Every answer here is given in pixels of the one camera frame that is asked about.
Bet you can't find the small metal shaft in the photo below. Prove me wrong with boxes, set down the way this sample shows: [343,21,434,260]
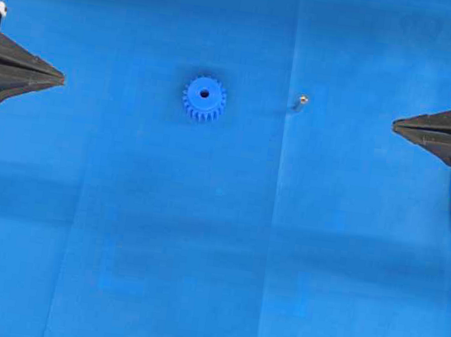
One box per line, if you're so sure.
[292,95,309,114]

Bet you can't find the blue plastic small gear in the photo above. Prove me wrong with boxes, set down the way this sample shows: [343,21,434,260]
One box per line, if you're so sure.
[182,75,227,123]

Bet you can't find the blue table cloth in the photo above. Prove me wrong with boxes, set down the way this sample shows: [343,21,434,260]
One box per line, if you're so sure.
[0,0,451,337]

